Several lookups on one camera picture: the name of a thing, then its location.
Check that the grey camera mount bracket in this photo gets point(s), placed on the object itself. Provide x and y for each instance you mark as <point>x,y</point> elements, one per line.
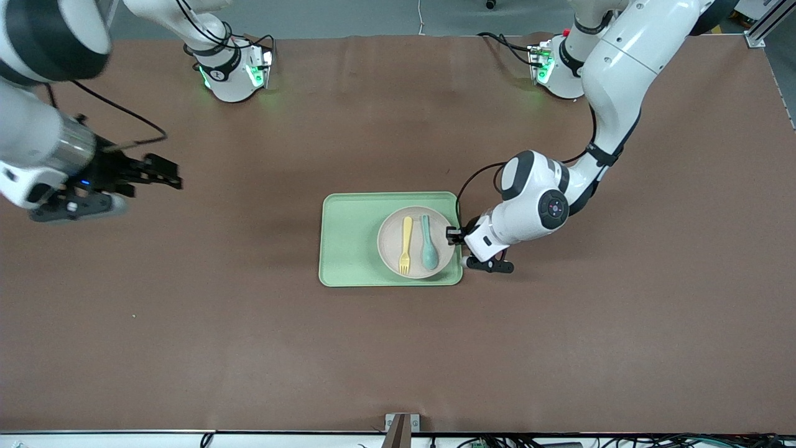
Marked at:
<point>403,429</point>

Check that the white table edge rail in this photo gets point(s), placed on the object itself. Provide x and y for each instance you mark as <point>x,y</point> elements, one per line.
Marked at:
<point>124,440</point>

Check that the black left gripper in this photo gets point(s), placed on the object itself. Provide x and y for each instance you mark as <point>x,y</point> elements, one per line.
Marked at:
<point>454,236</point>

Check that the teal plastic spoon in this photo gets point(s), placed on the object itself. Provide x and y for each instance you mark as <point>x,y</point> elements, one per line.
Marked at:
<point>429,252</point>

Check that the light green rectangular tray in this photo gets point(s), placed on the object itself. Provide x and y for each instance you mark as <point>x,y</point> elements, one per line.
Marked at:
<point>348,249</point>

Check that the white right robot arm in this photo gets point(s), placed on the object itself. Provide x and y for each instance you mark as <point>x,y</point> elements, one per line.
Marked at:
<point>230,81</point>

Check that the aluminium frame post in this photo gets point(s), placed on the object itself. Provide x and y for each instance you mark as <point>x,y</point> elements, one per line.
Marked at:
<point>755,40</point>

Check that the brown table cover sheet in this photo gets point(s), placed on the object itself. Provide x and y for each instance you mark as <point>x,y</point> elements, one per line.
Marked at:
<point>186,348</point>

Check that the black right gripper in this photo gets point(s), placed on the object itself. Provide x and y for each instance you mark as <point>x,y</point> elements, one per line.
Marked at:
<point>111,171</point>

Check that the beige round plate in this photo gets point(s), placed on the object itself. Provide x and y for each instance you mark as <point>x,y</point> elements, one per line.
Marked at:
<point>388,242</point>

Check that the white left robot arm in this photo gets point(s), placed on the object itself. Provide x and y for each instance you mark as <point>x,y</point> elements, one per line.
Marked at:
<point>628,62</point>

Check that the yellow plastic fork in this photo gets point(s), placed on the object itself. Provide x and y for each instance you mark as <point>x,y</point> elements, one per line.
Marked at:
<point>405,242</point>

